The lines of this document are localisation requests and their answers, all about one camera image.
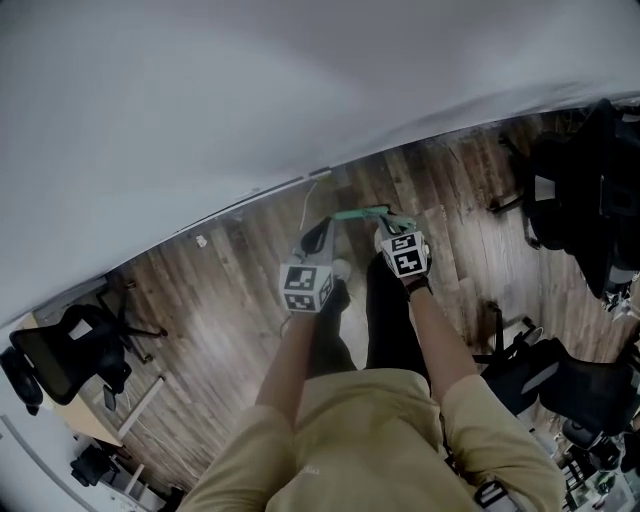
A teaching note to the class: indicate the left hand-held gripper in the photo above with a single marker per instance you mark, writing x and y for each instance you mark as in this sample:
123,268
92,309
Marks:
301,289

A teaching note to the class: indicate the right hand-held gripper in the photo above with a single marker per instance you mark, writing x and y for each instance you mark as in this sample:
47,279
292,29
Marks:
406,254

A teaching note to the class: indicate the person's left forearm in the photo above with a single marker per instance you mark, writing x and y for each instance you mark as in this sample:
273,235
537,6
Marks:
291,360

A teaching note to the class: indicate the person's right forearm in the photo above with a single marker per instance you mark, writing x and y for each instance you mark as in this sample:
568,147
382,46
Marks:
434,345

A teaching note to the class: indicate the black wristband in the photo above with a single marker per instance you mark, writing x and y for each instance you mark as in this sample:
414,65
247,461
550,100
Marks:
418,285

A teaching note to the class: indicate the black trousers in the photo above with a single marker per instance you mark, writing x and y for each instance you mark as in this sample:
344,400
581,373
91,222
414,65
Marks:
385,320

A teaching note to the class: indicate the small white scrap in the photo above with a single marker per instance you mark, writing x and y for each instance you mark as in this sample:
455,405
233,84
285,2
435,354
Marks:
201,241

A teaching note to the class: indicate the black office chair white label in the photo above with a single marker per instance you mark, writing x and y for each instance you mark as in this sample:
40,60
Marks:
585,200

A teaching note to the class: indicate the khaki shirt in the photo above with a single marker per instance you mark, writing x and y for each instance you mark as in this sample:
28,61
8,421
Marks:
370,445

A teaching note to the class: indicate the black office chair grey armrest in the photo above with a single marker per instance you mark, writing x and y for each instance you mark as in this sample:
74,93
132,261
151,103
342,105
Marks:
550,385

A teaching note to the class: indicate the black mesh office chair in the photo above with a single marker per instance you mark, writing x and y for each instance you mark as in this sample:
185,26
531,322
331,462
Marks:
75,350

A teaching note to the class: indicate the wooden desk white legs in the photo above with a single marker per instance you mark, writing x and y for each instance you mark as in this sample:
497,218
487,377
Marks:
82,420

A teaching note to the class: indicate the small black chair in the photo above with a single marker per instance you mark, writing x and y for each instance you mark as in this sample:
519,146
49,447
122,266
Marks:
92,467

